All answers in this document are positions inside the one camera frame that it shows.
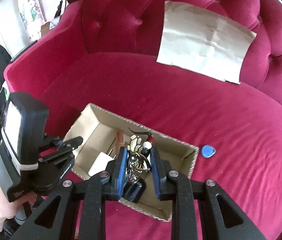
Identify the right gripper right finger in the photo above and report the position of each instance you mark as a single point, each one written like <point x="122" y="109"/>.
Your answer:
<point x="199" y="209"/>

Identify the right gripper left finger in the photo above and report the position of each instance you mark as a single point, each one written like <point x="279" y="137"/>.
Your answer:
<point x="77" y="210"/>

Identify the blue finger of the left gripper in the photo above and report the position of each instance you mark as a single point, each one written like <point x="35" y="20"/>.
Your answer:
<point x="65" y="148"/>
<point x="50" y="141"/>

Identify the cardboard box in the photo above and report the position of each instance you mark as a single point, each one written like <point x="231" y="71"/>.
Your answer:
<point x="98" y="128"/>

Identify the black glossy jar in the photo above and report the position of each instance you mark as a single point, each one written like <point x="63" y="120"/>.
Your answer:
<point x="134" y="190"/>

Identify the metal keychain bunch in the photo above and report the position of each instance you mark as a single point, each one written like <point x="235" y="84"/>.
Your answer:
<point x="139" y="149"/>

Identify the brown lipstick tube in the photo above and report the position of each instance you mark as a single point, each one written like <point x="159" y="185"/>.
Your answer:
<point x="120" y="142"/>

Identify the blue teardrop key fob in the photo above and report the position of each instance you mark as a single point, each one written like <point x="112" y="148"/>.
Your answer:
<point x="208" y="151"/>

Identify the red velvet tufted sofa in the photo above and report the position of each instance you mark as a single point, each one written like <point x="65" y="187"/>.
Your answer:
<point x="104" y="52"/>

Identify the small cardboard box background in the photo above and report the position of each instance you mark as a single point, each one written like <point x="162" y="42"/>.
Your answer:
<point x="46" y="27"/>

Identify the hello kitty curtain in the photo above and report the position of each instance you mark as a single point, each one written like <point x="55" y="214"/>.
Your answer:
<point x="32" y="17"/>

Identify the crumpled brown paper sheet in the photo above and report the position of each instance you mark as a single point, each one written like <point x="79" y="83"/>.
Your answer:
<point x="203" y="42"/>

